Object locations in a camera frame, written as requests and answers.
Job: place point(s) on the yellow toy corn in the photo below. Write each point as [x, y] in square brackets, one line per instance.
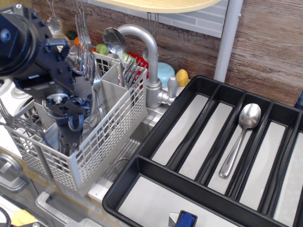
[182, 78]

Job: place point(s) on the grey plastic cutlery basket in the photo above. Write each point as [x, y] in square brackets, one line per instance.
[78, 171]

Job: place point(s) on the light wooden shelf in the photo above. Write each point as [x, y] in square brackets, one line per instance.
[162, 6]

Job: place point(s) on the steel fork by faucet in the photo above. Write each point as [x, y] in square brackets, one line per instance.
[131, 73]

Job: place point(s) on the orange toy vegetable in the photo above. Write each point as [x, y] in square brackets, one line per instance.
[77, 42]

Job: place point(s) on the steel spoon in tray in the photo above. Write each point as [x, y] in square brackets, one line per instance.
[248, 119]

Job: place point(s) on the grey metal faucet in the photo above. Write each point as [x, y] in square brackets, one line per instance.
[155, 95]

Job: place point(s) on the cream toy bread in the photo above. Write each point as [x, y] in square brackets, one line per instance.
[63, 36]

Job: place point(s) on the green toy vegetable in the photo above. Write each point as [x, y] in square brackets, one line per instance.
[102, 49]

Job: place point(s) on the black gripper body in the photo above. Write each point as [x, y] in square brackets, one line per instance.
[69, 113]

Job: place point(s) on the black cutlery tray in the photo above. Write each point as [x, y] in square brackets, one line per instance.
[176, 167]

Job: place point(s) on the hanging slotted skimmer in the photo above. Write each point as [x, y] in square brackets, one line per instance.
[54, 23]

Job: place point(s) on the upright steel spoon at back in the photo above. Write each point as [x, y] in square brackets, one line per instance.
[116, 44]

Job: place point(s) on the grey metal post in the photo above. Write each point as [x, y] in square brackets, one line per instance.
[233, 14]

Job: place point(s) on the yellow object bottom left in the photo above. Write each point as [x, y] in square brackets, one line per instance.
[22, 217]

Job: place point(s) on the steel fork centre compartment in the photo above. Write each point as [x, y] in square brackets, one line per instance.
[97, 88]

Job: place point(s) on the light blue bowl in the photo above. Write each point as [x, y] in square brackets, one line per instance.
[165, 71]

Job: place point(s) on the grey stove knob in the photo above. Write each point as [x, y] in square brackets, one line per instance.
[18, 94]

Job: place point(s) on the steel sink basin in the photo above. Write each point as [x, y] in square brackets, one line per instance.
[118, 161]

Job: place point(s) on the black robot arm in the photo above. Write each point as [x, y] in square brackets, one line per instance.
[36, 63]

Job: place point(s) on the red toy item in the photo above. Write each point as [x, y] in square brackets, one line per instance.
[140, 60]

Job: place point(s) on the steel fork front left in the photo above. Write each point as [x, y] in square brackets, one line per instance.
[16, 122]

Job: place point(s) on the hanging wire utensil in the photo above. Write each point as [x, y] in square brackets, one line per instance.
[152, 23]

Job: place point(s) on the tall upright steel fork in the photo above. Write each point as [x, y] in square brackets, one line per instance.
[84, 53]

